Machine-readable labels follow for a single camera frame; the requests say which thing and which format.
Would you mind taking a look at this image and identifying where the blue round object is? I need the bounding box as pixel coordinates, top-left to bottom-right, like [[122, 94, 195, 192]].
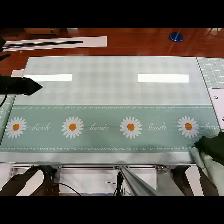
[[168, 31, 184, 43]]

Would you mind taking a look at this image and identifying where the silver frame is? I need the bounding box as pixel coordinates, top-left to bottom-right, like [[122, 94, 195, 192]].
[[0, 161, 224, 197]]

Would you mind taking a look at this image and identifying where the black cable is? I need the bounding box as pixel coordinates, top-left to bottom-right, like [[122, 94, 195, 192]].
[[54, 181, 83, 197]]

